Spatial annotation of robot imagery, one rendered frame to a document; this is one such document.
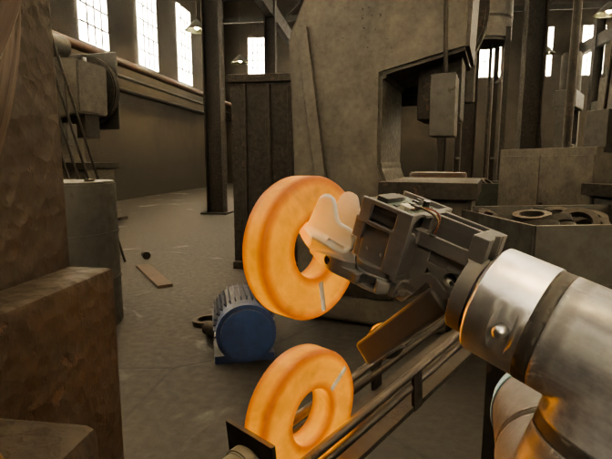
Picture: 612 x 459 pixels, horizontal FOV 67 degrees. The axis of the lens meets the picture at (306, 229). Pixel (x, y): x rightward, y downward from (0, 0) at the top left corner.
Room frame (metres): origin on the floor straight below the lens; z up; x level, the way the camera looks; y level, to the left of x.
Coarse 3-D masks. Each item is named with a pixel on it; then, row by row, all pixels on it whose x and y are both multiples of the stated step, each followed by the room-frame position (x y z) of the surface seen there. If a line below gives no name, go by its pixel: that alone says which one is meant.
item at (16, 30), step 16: (16, 32) 0.29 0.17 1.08; (16, 48) 0.29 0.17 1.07; (0, 64) 0.28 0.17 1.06; (16, 64) 0.29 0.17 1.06; (0, 80) 0.28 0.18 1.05; (16, 80) 0.29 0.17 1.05; (0, 96) 0.27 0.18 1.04; (0, 112) 0.27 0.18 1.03; (0, 128) 0.27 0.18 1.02; (0, 144) 0.27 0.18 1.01
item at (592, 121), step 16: (608, 64) 3.40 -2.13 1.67; (608, 80) 3.39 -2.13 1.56; (592, 112) 3.43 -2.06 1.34; (608, 112) 3.29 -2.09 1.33; (592, 128) 3.42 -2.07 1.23; (608, 128) 3.29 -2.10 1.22; (592, 144) 3.41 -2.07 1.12; (608, 144) 3.30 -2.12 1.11; (592, 192) 3.23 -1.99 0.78; (608, 192) 3.10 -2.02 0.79
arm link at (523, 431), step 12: (516, 420) 0.38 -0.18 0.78; (528, 420) 0.37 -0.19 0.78; (540, 420) 0.30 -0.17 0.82; (504, 432) 0.38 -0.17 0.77; (516, 432) 0.36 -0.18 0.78; (528, 432) 0.31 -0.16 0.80; (540, 432) 0.30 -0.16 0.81; (552, 432) 0.29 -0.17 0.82; (504, 444) 0.36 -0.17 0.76; (516, 444) 0.34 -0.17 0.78; (528, 444) 0.31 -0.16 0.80; (540, 444) 0.29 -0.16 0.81; (552, 444) 0.29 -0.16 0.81; (564, 444) 0.28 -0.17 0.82; (504, 456) 0.34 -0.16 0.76; (516, 456) 0.31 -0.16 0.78; (528, 456) 0.30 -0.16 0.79; (540, 456) 0.29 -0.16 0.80; (552, 456) 0.28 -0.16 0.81; (564, 456) 0.28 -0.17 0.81; (576, 456) 0.27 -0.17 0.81
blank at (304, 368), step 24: (288, 360) 0.49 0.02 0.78; (312, 360) 0.50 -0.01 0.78; (336, 360) 0.53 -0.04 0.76; (264, 384) 0.47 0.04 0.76; (288, 384) 0.47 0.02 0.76; (312, 384) 0.50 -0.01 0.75; (336, 384) 0.53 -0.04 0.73; (264, 408) 0.45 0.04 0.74; (288, 408) 0.47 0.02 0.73; (312, 408) 0.54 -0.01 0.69; (336, 408) 0.53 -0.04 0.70; (264, 432) 0.45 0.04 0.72; (288, 432) 0.47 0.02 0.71; (312, 432) 0.52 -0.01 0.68; (288, 456) 0.47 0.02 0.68
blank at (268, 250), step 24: (264, 192) 0.48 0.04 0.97; (288, 192) 0.46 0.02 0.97; (312, 192) 0.49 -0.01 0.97; (336, 192) 0.52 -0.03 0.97; (264, 216) 0.45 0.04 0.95; (288, 216) 0.46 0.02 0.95; (264, 240) 0.44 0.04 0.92; (288, 240) 0.46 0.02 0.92; (264, 264) 0.44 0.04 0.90; (288, 264) 0.46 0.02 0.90; (312, 264) 0.53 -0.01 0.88; (264, 288) 0.44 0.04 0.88; (288, 288) 0.46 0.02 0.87; (312, 288) 0.49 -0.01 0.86; (336, 288) 0.52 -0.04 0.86; (288, 312) 0.46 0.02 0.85; (312, 312) 0.49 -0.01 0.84
